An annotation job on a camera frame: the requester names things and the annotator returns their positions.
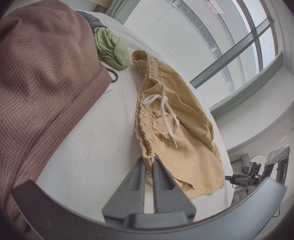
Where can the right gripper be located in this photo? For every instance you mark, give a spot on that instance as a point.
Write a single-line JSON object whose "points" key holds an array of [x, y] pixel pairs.
{"points": [[239, 180]]}

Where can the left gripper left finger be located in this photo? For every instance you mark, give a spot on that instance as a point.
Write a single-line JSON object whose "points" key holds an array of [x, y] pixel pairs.
{"points": [[127, 199]]}

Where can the bed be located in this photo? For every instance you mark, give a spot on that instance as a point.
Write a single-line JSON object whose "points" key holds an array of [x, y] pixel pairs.
{"points": [[99, 139]]}

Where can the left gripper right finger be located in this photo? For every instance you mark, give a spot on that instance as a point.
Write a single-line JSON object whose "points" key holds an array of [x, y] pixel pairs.
{"points": [[172, 199]]}

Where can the grey-green curtain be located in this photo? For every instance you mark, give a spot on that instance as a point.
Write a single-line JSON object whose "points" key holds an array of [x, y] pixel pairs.
{"points": [[122, 4]]}

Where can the brown waffle garment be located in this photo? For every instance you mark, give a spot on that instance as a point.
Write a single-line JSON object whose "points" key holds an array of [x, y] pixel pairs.
{"points": [[37, 71]]}

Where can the black garment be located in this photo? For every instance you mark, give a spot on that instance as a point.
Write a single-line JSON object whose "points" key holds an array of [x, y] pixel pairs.
{"points": [[92, 20]]}

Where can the green garment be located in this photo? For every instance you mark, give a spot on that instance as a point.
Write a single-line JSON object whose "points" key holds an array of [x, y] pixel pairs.
{"points": [[117, 51]]}

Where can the window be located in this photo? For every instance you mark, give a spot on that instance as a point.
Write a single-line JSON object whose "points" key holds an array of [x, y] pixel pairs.
{"points": [[187, 34]]}

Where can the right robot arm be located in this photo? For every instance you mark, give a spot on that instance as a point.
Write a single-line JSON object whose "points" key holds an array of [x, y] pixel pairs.
{"points": [[274, 164]]}

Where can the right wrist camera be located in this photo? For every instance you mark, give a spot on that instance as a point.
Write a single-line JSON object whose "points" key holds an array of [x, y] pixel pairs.
{"points": [[245, 170]]}

